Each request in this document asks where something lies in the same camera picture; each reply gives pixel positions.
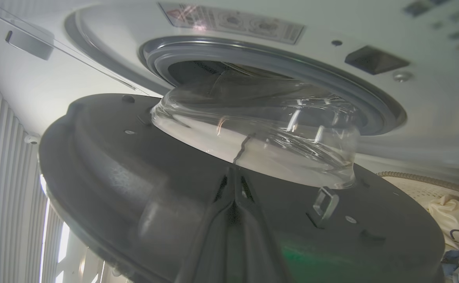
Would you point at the red-white warning sticker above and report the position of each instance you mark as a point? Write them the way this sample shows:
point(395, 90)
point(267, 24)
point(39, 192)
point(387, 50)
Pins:
point(229, 19)

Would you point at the cream laundry basket brown rim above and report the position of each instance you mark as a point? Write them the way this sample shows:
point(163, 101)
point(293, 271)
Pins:
point(421, 190)

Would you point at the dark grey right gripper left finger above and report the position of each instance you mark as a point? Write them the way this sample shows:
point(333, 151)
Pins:
point(213, 243)

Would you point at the grey rubber door gasket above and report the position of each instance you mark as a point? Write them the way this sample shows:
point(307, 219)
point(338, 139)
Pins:
point(253, 51)

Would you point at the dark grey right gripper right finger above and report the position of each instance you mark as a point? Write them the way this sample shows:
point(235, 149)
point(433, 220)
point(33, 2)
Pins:
point(253, 251)

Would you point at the black door lock socket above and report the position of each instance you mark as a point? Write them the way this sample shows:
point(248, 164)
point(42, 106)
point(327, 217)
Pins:
point(374, 59)

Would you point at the steel washing machine drum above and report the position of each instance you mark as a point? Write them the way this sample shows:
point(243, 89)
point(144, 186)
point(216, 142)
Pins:
point(190, 72)

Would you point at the cream cloth garment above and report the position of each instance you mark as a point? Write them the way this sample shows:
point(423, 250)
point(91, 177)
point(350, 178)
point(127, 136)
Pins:
point(449, 220)

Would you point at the metal door latch hook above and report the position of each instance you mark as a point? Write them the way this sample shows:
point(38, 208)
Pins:
point(325, 204)

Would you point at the white front-load washing machine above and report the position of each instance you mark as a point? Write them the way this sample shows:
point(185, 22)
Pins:
point(429, 118)

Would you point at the dark washing machine door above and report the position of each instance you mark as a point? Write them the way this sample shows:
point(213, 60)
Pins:
point(115, 177)

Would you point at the white round wall fixture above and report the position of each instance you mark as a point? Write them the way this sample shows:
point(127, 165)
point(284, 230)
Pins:
point(32, 138)

